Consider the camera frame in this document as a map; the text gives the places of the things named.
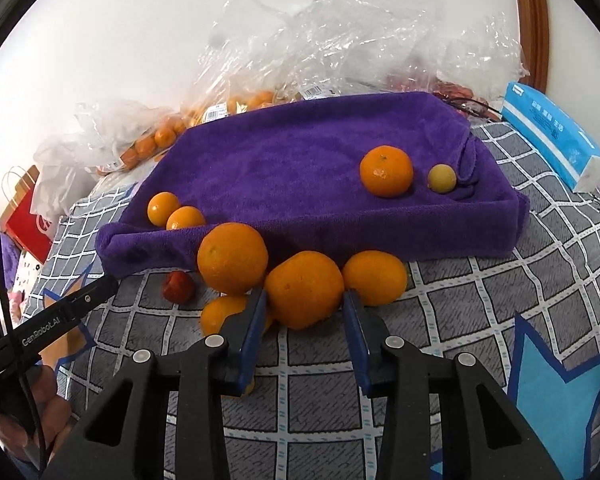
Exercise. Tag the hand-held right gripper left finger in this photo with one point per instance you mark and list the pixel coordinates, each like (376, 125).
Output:
(252, 330)

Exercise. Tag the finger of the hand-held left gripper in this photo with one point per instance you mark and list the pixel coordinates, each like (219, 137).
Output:
(87, 296)

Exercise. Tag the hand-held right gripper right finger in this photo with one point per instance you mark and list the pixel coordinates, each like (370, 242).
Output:
(357, 340)

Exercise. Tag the oblong orange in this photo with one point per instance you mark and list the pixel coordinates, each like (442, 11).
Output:
(220, 312)

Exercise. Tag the medium orange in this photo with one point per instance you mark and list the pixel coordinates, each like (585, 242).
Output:
(386, 170)
(375, 278)
(304, 290)

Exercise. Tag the large round orange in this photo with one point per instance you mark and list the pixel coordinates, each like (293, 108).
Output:
(232, 258)

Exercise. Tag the small red fruit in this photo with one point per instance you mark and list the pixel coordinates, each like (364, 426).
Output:
(179, 286)

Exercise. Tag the small orange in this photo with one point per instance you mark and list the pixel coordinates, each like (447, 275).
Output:
(162, 208)
(185, 217)

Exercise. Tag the purple towel covered tray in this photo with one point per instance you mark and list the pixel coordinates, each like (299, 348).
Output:
(290, 160)

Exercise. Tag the clear bag of red fruits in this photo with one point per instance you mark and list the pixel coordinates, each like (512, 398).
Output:
(455, 90)

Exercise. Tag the person's left hand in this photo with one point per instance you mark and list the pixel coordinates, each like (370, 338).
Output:
(50, 405)

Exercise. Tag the white patterned bag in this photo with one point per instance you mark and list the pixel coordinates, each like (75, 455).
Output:
(27, 270)

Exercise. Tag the grey checked star blanket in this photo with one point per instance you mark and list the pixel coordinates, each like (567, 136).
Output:
(305, 390)

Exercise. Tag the purple cloth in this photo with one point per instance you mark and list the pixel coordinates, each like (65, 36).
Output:
(9, 260)

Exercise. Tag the red paper bag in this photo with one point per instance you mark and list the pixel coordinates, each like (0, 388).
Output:
(25, 232)

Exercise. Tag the white plastic bag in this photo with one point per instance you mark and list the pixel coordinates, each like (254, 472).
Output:
(60, 180)

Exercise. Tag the brown paper bag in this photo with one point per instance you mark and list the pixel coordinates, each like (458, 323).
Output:
(25, 182)

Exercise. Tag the labelled clear bag of oranges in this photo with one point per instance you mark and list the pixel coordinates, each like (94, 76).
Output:
(240, 100)

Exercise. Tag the blue tissue pack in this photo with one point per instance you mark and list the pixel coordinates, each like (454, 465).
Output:
(545, 130)

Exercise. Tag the crumpled clear plastic bag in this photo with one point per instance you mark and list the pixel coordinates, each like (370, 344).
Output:
(340, 35)

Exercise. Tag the brown wooden door frame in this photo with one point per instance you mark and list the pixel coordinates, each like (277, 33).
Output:
(532, 10)

